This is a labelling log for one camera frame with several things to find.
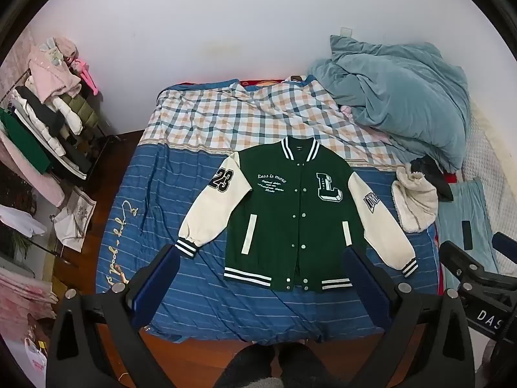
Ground person's leg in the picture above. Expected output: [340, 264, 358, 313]
[279, 343, 337, 388]
[213, 343, 280, 388]

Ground pink fluffy coat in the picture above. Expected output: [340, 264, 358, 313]
[27, 36, 83, 103]

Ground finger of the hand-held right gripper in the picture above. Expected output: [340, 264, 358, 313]
[438, 241, 503, 292]
[491, 232, 517, 260]

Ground pink patterned cloth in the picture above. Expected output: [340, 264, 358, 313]
[0, 267, 59, 321]

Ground person's right leg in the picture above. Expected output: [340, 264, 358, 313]
[279, 343, 337, 388]

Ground light blue cloth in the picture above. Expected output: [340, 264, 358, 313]
[435, 178, 501, 277]

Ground green and cream varsity jacket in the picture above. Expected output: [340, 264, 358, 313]
[174, 136, 419, 293]

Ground bright pink hanger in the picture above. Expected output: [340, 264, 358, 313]
[69, 57, 100, 96]

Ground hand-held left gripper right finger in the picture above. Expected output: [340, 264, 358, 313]
[341, 246, 476, 388]

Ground black phone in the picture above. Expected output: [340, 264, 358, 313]
[460, 220, 474, 250]

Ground white floral cloth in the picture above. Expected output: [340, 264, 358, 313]
[53, 187, 98, 252]

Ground teal duvet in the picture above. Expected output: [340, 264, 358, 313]
[307, 34, 472, 172]

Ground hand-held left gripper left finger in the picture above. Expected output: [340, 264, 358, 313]
[46, 244, 182, 388]

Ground black striped clothes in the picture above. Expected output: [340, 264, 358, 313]
[52, 127, 122, 181]

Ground blue striped checked bed sheet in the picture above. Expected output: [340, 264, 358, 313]
[95, 76, 441, 345]

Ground white folded garment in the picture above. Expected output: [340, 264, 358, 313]
[0, 204, 48, 238]

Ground white fleece garment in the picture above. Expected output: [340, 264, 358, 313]
[390, 167, 439, 234]

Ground white quilted cover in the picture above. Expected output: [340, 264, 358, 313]
[460, 97, 517, 215]

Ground person's left leg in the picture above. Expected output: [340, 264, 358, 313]
[213, 343, 280, 388]

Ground olive puffer vest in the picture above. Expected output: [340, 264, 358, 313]
[54, 88, 100, 131]

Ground pale pink garment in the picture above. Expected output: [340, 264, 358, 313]
[0, 133, 66, 208]

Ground black garment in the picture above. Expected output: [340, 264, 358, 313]
[410, 156, 454, 202]

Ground white plastic bag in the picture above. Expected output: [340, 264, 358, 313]
[23, 336, 50, 377]

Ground dark green garment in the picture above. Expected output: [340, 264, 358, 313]
[0, 108, 52, 174]

